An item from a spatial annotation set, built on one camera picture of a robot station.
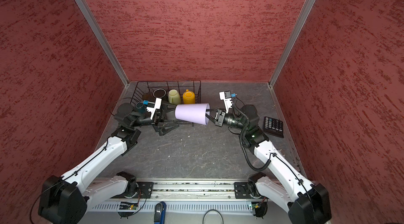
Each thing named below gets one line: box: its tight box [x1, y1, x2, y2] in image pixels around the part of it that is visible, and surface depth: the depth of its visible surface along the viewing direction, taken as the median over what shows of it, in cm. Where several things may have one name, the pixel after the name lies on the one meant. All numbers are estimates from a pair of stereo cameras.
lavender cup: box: [174, 103, 211, 126], surface depth 60 cm
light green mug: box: [167, 88, 181, 106], surface depth 100 cm
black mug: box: [152, 88, 167, 101], surface depth 100 cm
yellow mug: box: [182, 88, 196, 105], surface depth 101 cm
